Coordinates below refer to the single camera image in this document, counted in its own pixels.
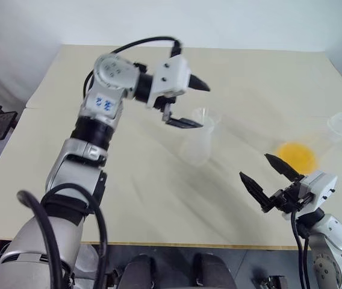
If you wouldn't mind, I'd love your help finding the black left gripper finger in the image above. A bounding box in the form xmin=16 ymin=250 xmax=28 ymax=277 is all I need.
xmin=188 ymin=72 xmax=211 ymax=92
xmin=164 ymin=115 xmax=205 ymax=129

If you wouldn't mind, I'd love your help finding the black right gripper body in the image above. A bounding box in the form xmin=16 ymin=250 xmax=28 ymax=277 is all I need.
xmin=260 ymin=176 xmax=314 ymax=214

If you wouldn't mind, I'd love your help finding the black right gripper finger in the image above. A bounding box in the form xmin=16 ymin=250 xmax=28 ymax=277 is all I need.
xmin=264 ymin=153 xmax=303 ymax=182
xmin=238 ymin=172 xmax=272 ymax=209

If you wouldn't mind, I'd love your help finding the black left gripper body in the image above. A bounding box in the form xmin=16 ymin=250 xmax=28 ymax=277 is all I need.
xmin=154 ymin=93 xmax=180 ymax=123

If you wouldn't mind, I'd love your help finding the orange liquid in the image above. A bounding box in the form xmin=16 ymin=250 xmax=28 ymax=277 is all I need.
xmin=275 ymin=140 xmax=319 ymax=175

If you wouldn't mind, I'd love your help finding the clear upright plastic cup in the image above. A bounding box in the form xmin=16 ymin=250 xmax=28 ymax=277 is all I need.
xmin=179 ymin=117 xmax=222 ymax=166

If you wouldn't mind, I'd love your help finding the dark rounded shape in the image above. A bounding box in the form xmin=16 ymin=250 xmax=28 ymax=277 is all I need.
xmin=122 ymin=254 xmax=157 ymax=289
xmin=192 ymin=252 xmax=231 ymax=289

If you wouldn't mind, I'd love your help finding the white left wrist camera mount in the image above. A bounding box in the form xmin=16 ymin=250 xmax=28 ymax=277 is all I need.
xmin=146 ymin=55 xmax=191 ymax=110

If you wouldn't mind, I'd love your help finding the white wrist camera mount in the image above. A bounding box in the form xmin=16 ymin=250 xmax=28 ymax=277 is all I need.
xmin=146 ymin=55 xmax=191 ymax=110
xmin=282 ymin=170 xmax=339 ymax=222

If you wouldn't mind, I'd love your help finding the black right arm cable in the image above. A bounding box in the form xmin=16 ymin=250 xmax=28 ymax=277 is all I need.
xmin=290 ymin=210 xmax=312 ymax=289

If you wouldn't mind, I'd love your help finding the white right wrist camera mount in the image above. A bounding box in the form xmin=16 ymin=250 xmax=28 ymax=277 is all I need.
xmin=282 ymin=170 xmax=339 ymax=222

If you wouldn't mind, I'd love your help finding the small black metal bracket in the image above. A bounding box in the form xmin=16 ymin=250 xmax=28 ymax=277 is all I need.
xmin=250 ymin=273 xmax=288 ymax=289

